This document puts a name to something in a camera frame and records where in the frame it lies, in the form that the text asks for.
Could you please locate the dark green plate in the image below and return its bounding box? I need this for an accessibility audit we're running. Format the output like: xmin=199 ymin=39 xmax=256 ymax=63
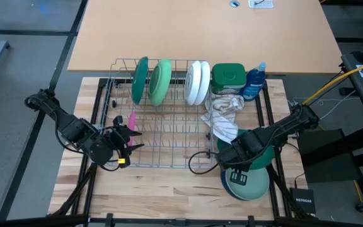
xmin=216 ymin=128 xmax=276 ymax=171
xmin=130 ymin=55 xmax=149 ymax=106

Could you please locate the white striped dish towel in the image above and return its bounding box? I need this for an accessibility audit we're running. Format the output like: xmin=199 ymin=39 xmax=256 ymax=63
xmin=200 ymin=93 xmax=245 ymax=144

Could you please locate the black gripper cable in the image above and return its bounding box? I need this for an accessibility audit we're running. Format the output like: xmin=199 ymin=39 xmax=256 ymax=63
xmin=99 ymin=148 xmax=130 ymax=173
xmin=188 ymin=150 xmax=223 ymax=175

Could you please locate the light wooden desk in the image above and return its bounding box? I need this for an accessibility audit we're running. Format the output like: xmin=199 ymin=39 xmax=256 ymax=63
xmin=67 ymin=0 xmax=342 ymax=74

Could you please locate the green wipes container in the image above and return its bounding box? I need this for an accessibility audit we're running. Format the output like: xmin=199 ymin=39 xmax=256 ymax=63
xmin=210 ymin=62 xmax=248 ymax=95

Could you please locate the light green plate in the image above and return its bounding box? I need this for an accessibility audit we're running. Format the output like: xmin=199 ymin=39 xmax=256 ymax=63
xmin=147 ymin=58 xmax=173 ymax=107

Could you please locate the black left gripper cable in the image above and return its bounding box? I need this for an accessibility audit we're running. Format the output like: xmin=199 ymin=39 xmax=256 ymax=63
xmin=99 ymin=148 xmax=130 ymax=173

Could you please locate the pink plate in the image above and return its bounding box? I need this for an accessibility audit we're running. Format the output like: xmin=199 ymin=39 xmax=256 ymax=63
xmin=127 ymin=110 xmax=137 ymax=148

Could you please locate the black side desk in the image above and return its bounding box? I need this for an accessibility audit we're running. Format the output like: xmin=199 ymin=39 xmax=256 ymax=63
xmin=297 ymin=37 xmax=363 ymax=211

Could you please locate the black power adapter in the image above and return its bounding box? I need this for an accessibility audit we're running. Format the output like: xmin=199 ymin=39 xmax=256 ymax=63
xmin=338 ymin=87 xmax=358 ymax=96

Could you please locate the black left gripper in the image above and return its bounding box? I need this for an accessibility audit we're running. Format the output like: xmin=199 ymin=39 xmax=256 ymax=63
xmin=103 ymin=115 xmax=146 ymax=170

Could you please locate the black Netgear box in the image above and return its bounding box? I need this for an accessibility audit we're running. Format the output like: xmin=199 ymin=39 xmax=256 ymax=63
xmin=289 ymin=187 xmax=316 ymax=215

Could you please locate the grey wire dish rack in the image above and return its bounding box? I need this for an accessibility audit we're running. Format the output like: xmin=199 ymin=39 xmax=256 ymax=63
xmin=101 ymin=57 xmax=217 ymax=170

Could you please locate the white desk power outlet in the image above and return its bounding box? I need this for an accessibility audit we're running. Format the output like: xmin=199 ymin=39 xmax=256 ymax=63
xmin=248 ymin=0 xmax=274 ymax=9

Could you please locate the white cable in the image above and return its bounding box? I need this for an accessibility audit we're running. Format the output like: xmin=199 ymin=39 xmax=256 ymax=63
xmin=287 ymin=90 xmax=360 ymax=118

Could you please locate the pale mint plate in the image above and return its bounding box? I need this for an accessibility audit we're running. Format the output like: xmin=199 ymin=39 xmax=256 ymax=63
xmin=224 ymin=166 xmax=270 ymax=201

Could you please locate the blue dish soap bottle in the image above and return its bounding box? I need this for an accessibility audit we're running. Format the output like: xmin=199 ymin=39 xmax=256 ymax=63
xmin=239 ymin=62 xmax=267 ymax=102

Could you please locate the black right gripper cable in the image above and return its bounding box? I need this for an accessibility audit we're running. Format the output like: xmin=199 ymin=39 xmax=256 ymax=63
xmin=188 ymin=150 xmax=223 ymax=175

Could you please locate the white plate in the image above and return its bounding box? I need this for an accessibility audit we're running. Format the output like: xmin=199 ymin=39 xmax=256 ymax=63
xmin=195 ymin=61 xmax=211 ymax=107
xmin=183 ymin=60 xmax=202 ymax=107

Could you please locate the black aluminium table frame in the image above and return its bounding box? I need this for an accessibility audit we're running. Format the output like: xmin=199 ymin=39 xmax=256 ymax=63
xmin=0 ymin=77 xmax=363 ymax=227

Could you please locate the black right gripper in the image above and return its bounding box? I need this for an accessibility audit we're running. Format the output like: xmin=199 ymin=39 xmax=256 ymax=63
xmin=215 ymin=143 xmax=252 ymax=187

